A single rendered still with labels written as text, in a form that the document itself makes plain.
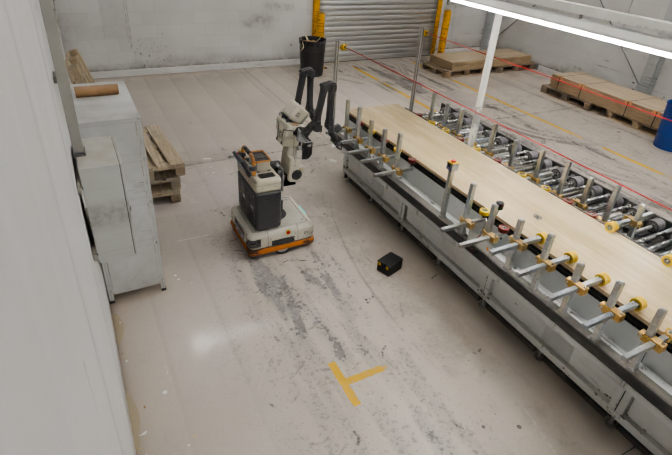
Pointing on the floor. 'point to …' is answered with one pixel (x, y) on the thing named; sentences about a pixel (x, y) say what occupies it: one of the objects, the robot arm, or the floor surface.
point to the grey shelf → (98, 120)
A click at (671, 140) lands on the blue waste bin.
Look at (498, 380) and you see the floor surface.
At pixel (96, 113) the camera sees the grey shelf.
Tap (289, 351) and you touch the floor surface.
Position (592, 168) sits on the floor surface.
